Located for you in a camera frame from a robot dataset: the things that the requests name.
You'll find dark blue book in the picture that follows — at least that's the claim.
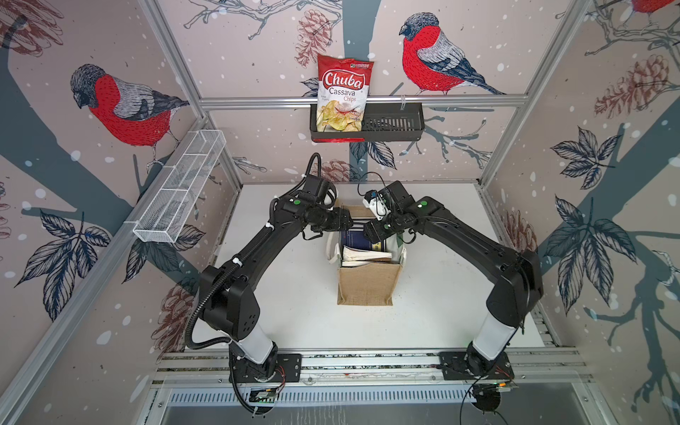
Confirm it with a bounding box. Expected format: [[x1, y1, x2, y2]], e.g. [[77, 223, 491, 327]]
[[340, 223, 387, 251]]

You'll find white-paged book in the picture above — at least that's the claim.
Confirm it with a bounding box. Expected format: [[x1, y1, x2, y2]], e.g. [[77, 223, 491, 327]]
[[341, 246, 392, 267]]

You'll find burlap canvas Christmas bag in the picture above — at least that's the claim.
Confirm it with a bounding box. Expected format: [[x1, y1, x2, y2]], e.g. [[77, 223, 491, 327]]
[[326, 231, 407, 306]]

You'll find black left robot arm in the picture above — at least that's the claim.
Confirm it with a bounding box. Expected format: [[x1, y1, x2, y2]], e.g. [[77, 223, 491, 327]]
[[184, 195, 353, 378]]

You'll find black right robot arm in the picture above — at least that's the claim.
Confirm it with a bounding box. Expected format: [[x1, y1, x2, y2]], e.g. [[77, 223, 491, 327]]
[[363, 197, 544, 377]]

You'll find red Chuba cassava chips bag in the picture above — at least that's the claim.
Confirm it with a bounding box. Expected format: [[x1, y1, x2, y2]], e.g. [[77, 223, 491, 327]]
[[312, 55, 374, 143]]

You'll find black wire wall basket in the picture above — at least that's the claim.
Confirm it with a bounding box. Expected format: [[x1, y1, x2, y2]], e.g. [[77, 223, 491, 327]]
[[309, 103, 425, 143]]

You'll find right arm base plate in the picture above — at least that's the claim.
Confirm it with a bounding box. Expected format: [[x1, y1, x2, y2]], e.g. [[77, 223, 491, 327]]
[[437, 351, 515, 381]]

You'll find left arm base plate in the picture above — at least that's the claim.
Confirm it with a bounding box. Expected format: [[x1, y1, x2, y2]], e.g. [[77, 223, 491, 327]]
[[229, 353, 302, 384]]

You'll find white mesh wall shelf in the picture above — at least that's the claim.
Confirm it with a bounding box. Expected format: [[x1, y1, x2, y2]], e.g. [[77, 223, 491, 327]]
[[133, 129, 226, 244]]

